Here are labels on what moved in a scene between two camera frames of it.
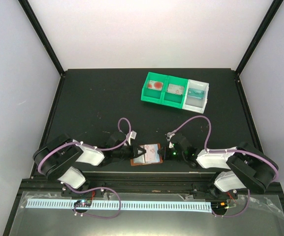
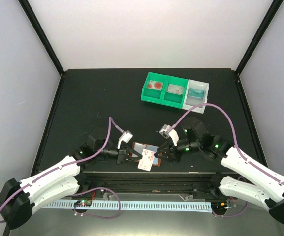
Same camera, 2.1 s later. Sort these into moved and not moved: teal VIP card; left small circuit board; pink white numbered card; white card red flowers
Moved: white card red flowers
Not moved: teal VIP card; left small circuit board; pink white numbered card
